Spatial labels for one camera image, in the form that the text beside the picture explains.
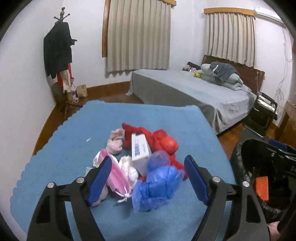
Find white blue paper box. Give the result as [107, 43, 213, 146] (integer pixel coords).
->
[132, 141, 152, 177]

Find right beige curtain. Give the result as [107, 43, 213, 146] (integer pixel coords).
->
[204, 13, 255, 67]

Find red plastic bag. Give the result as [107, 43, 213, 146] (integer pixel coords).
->
[152, 130, 179, 156]

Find black metal chair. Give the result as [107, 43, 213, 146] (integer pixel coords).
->
[243, 91, 278, 137]

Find beige curtain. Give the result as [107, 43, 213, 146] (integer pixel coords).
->
[204, 13, 255, 67]
[106, 0, 171, 72]

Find beige hanging garment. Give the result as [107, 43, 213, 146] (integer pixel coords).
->
[60, 70, 71, 92]

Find wooden headboard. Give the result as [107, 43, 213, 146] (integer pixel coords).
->
[201, 55, 265, 94]

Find hanging white cables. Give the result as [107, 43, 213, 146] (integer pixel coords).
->
[275, 27, 293, 108]

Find blue plastic shoe cover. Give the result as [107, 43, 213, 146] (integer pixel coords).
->
[132, 151, 185, 213]

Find grey folded blankets pile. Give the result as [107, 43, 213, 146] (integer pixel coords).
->
[201, 61, 243, 91]

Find wooden coat rack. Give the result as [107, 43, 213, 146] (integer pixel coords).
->
[53, 6, 83, 120]

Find pink baby socks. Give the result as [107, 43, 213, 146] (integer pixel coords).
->
[106, 128, 125, 155]

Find black lined trash bin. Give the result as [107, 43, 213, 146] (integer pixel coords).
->
[230, 138, 295, 222]

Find wicker laundry basket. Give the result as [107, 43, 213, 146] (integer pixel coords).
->
[51, 82, 64, 98]

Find brown paper bag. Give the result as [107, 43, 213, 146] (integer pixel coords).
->
[76, 84, 88, 98]

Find black hanging jacket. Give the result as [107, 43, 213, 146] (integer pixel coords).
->
[44, 22, 73, 79]

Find pink face mask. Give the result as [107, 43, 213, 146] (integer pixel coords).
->
[98, 149, 132, 203]

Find blue table cloth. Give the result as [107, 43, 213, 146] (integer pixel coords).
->
[10, 101, 235, 240]

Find red hanging garment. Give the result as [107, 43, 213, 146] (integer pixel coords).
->
[57, 63, 73, 92]

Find yellow plush toy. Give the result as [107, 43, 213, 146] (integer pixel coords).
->
[194, 71, 203, 78]

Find pink plush toy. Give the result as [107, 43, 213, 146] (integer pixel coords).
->
[182, 65, 196, 72]

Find bed with grey sheet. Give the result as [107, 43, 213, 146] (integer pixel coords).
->
[127, 69, 256, 134]

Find white air conditioner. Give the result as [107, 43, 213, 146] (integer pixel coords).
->
[254, 6, 284, 24]

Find dark floor mat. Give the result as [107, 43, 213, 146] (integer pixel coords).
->
[239, 128, 264, 140]

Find left beige curtain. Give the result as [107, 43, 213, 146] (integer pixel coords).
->
[106, 0, 171, 72]

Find red glove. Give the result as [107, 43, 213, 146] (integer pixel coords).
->
[122, 123, 157, 152]
[138, 155, 188, 182]

